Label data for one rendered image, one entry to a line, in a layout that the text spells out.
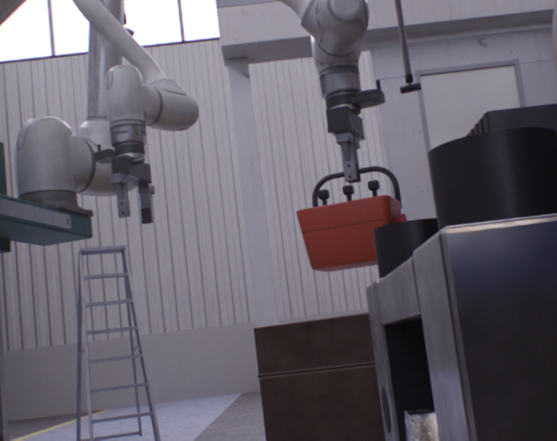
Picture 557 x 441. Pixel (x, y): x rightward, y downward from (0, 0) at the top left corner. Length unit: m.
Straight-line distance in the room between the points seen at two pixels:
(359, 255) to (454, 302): 1.30
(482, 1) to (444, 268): 4.50
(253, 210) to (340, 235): 2.95
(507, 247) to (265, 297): 4.20
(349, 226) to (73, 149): 0.94
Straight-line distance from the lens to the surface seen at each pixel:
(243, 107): 4.75
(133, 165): 2.09
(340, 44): 1.73
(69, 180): 2.31
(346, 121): 1.78
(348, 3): 1.68
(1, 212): 2.01
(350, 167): 1.80
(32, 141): 2.32
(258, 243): 4.59
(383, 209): 1.66
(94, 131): 2.44
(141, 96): 2.16
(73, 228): 2.28
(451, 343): 0.38
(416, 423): 0.58
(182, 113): 2.25
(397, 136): 4.68
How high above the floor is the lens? 0.63
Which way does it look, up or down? 9 degrees up
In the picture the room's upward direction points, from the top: 7 degrees counter-clockwise
